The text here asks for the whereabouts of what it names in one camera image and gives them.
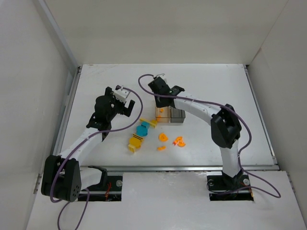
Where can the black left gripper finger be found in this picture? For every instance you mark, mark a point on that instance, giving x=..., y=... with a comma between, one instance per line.
x=128, y=110
x=119, y=107

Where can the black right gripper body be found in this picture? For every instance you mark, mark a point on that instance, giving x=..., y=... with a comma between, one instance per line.
x=163, y=101

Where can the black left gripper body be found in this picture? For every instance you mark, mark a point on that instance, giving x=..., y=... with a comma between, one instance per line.
x=119, y=105

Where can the yellow lego plate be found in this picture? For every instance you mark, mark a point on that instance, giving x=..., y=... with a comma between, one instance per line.
x=152, y=123

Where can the orange curved lego pair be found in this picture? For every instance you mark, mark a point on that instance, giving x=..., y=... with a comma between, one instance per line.
x=179, y=142

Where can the small orange lego piece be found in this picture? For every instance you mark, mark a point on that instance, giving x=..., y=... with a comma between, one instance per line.
x=161, y=148

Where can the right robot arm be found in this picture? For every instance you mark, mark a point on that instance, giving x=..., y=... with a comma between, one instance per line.
x=225, y=125

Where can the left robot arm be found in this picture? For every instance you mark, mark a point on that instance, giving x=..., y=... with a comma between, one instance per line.
x=63, y=178

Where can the teal lego block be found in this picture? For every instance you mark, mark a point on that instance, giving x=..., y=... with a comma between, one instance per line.
x=145, y=124

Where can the amber transparent container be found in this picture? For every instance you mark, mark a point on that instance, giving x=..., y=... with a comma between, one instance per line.
x=166, y=118

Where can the yellow lego block bottom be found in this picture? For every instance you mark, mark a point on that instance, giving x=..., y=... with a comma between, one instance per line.
x=133, y=148

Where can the grey transparent container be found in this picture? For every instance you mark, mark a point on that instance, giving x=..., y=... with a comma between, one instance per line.
x=177, y=115

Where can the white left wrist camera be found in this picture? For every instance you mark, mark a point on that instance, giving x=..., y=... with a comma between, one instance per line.
x=121, y=94

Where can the aluminium left rail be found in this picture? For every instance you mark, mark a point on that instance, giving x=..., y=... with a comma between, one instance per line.
x=70, y=89

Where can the aluminium rail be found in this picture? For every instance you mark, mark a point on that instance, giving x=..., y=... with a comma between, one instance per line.
x=70, y=89
x=197, y=168
x=275, y=162

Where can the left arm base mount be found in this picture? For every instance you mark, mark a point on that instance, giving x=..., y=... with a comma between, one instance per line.
x=100, y=185

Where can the aluminium front rail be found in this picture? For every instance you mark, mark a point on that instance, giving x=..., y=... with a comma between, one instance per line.
x=197, y=168

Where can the aluminium right rail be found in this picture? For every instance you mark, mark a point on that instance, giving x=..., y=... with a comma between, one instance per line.
x=275, y=162

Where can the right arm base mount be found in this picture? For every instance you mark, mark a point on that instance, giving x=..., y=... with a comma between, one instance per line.
x=224, y=188

